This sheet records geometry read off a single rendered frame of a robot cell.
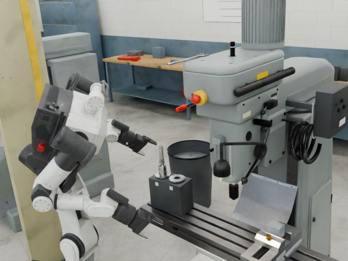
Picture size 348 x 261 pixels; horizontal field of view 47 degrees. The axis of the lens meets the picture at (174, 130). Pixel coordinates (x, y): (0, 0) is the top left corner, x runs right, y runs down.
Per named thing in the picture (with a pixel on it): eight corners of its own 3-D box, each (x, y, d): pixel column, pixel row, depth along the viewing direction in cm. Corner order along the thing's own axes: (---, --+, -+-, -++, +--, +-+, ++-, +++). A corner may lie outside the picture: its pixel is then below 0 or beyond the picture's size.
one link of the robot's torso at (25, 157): (14, 165, 195) (22, 138, 186) (33, 155, 206) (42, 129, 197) (56, 200, 190) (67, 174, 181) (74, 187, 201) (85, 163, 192)
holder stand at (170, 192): (181, 217, 221) (179, 185, 214) (150, 206, 233) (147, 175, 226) (193, 207, 230) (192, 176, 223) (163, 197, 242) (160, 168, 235)
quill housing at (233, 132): (241, 189, 180) (241, 122, 169) (205, 177, 193) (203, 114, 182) (263, 174, 193) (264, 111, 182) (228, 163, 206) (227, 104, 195)
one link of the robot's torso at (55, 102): (15, 174, 168) (37, 109, 150) (31, 126, 195) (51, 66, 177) (84, 191, 178) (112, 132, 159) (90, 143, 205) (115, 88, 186)
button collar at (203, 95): (204, 106, 160) (204, 91, 158) (193, 104, 164) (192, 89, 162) (207, 105, 161) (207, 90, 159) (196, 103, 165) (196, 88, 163)
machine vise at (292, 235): (266, 281, 170) (266, 260, 166) (237, 266, 180) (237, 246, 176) (304, 242, 194) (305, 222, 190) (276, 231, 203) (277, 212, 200)
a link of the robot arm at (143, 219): (135, 240, 176) (113, 228, 172) (135, 224, 184) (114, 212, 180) (153, 222, 172) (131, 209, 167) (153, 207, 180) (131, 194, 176)
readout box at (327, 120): (332, 140, 174) (336, 93, 167) (312, 136, 180) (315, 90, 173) (349, 127, 188) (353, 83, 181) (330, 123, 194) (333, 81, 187)
